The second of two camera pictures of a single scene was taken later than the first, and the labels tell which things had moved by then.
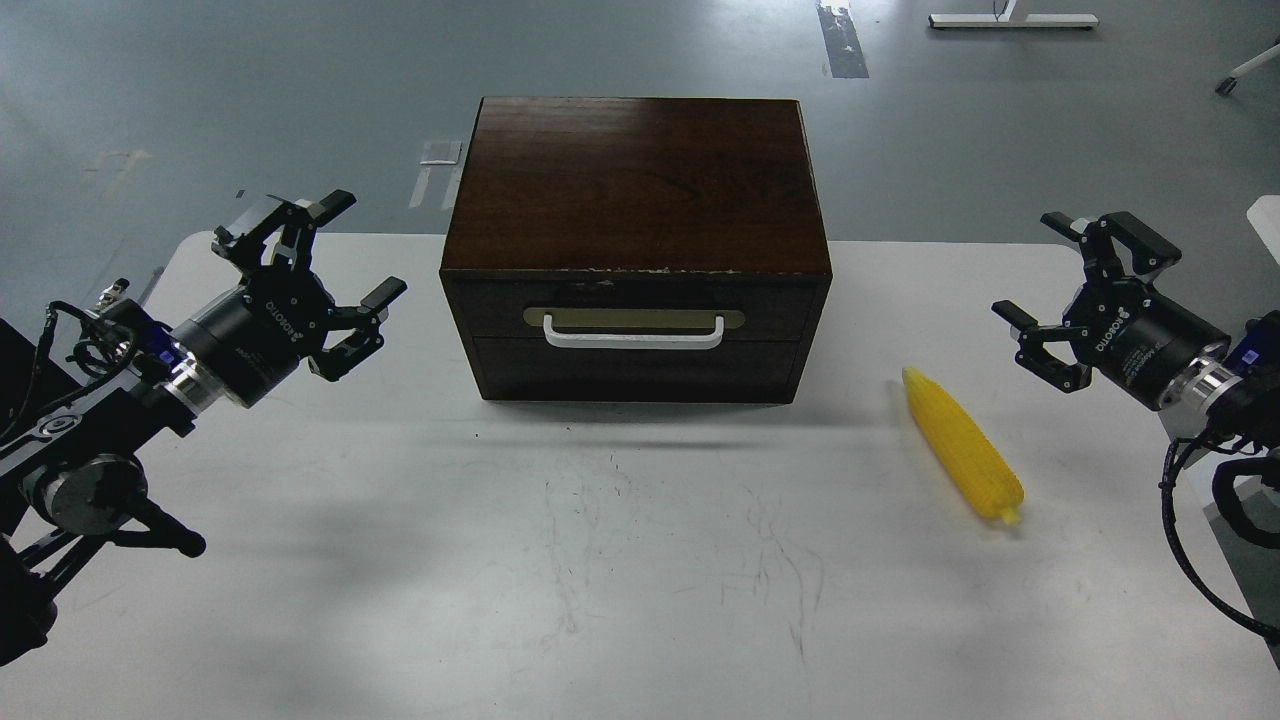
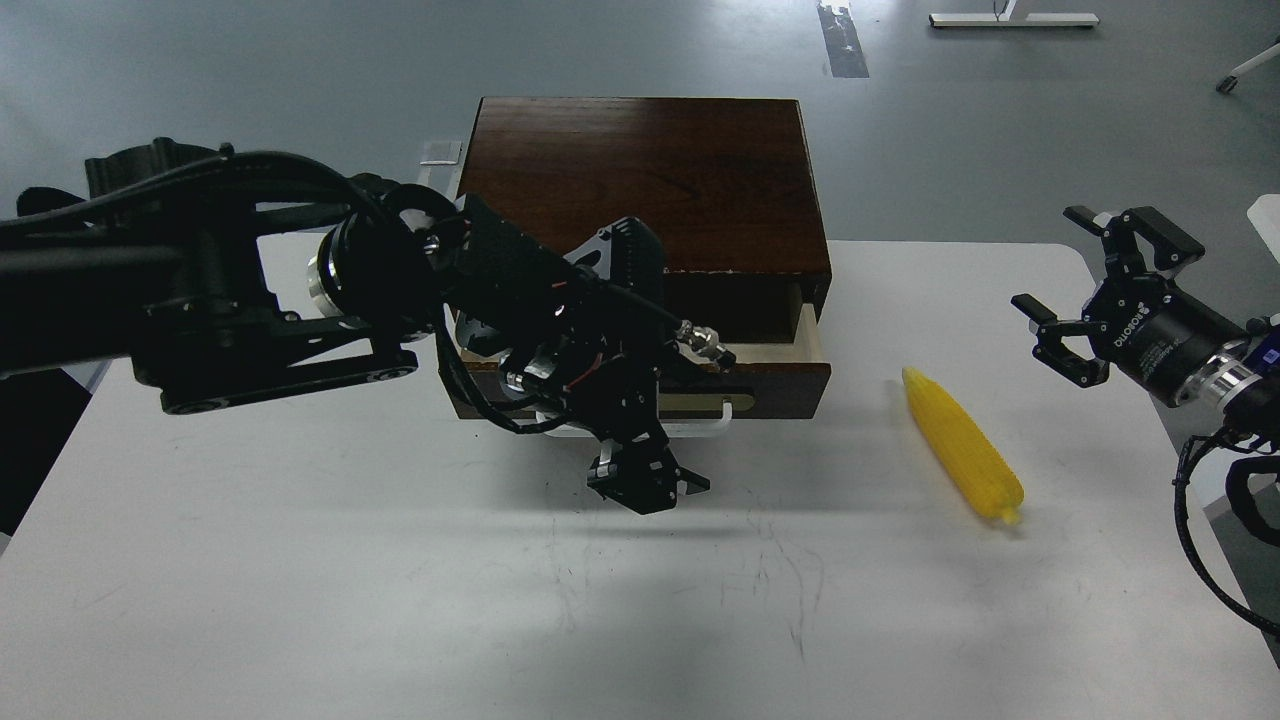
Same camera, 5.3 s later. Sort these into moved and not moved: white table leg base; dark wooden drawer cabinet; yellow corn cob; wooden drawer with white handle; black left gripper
Moved: wooden drawer with white handle; black left gripper
Not moved: dark wooden drawer cabinet; yellow corn cob; white table leg base
